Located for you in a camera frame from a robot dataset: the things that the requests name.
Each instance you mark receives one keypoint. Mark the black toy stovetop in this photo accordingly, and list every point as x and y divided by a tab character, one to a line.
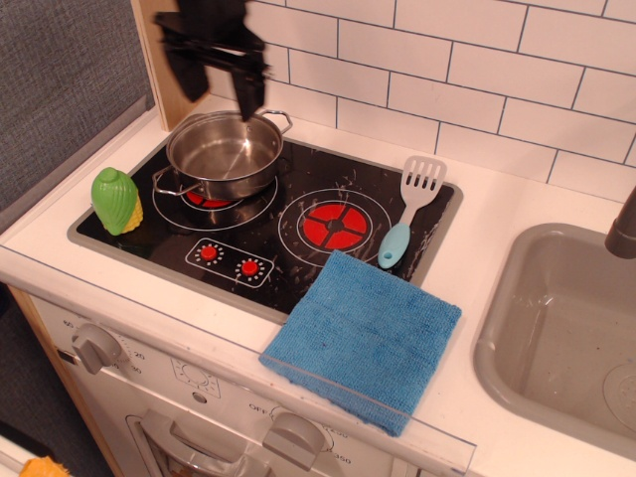
262	253

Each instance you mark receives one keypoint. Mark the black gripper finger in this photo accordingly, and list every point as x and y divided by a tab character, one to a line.
250	89
190	75

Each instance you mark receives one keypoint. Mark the yellow object bottom left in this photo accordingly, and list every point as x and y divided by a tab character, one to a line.
43	467

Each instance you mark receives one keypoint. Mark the grey timer knob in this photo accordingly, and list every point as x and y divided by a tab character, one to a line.
95	347

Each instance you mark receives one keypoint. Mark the white spatula blue handle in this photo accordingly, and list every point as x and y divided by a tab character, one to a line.
420	182

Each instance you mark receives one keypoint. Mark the blue folded cloth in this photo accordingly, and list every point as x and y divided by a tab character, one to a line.
365	340

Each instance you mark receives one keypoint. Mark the grey oven door handle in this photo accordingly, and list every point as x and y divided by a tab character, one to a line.
207	450

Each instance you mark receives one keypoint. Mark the grey faucet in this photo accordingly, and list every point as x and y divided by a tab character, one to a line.
621	240

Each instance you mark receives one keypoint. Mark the stainless steel pot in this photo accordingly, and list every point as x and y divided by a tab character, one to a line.
220	156

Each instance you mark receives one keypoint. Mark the green yellow toy corn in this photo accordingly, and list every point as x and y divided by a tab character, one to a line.
116	201

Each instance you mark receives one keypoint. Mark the grey toy sink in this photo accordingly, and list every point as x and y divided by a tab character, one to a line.
558	342

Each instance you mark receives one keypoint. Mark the wooden side post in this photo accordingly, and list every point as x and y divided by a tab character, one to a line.
172	103

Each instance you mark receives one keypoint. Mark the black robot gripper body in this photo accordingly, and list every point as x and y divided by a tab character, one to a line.
214	34

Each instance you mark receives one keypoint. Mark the grey oven knob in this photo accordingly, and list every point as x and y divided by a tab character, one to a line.
295	439

